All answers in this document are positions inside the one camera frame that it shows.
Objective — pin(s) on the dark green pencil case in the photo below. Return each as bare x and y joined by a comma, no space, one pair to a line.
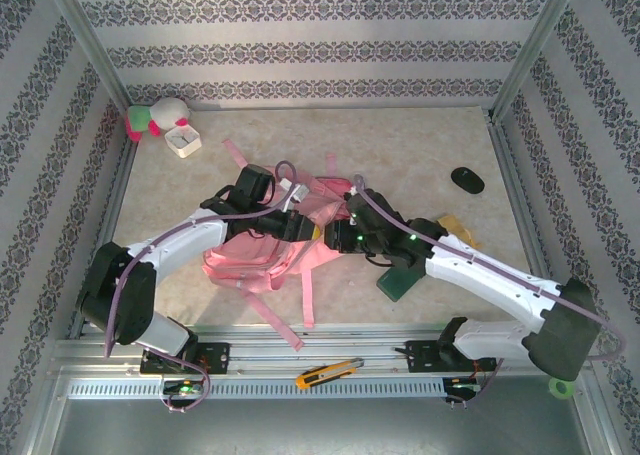
397,282

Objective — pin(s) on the pink school backpack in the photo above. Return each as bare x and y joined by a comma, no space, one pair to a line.
250,265

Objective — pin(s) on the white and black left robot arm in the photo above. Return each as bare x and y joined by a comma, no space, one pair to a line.
190,235

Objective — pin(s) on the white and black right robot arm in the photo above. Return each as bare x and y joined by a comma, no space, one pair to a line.
480,275

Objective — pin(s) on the white square desk clock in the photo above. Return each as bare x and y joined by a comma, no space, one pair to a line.
182,142

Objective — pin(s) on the black computer mouse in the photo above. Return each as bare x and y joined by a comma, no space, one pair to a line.
467,180

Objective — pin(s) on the white green pink plush toy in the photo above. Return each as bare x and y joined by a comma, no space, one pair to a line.
165,112

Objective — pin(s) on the yellow utility knife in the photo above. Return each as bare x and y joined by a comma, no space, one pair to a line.
325,373

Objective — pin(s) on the right controller board green light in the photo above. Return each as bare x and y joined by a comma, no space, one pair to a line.
462,385

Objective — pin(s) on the controller board green light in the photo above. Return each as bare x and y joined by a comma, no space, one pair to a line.
462,385
184,389

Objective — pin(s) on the left controller board green light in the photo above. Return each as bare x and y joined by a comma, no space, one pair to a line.
184,389

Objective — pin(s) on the green tape roll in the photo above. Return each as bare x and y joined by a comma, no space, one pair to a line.
553,389

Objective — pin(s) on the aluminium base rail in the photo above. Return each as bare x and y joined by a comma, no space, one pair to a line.
310,342

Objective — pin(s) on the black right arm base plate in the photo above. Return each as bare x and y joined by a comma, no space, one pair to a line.
420,357

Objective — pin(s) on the aluminium side rail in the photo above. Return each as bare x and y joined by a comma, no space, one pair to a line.
117,185
505,165

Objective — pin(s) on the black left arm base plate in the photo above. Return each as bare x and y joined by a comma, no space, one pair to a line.
215,357

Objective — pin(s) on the aluminium frame post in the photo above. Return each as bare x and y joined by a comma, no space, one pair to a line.
87,45
535,45

